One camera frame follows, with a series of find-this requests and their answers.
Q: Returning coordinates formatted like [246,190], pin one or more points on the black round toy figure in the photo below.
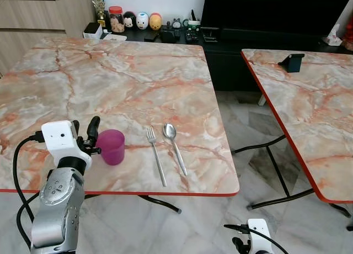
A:
[129,20]

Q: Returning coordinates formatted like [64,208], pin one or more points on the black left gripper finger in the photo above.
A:
[77,128]
[92,130]

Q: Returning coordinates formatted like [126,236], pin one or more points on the gold trophy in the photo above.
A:
[100,11]

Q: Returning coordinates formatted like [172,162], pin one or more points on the silver metal fork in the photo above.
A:
[156,157]

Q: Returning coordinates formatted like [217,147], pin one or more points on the small white box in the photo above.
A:
[92,30]

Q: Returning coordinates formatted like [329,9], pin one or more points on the white tissue pack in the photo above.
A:
[333,37]

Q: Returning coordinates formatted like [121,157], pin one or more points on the green white mug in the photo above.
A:
[193,23]

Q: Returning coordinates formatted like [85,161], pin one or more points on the yellow round toy figure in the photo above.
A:
[155,22]

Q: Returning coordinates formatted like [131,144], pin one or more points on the wooden cabinet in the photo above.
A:
[38,22]

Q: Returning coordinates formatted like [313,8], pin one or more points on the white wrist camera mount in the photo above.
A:
[259,234]
[59,137]

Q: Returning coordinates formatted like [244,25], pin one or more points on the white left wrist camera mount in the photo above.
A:
[59,137]

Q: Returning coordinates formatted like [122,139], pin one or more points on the silver metal spoon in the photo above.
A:
[170,131]

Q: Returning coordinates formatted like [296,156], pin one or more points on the purple plastic cup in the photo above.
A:
[112,148]

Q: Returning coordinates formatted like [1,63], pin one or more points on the black phone stand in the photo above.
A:
[294,63]

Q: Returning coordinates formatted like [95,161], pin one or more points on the white round toy figure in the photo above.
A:
[142,21]

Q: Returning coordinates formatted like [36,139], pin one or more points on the marble-top folding table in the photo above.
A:
[314,99]
[121,88]

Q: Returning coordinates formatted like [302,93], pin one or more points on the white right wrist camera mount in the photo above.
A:
[259,234]

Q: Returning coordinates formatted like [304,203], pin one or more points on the red-lidded snack jar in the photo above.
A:
[116,21]

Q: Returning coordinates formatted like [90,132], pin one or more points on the black television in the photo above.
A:
[270,11]

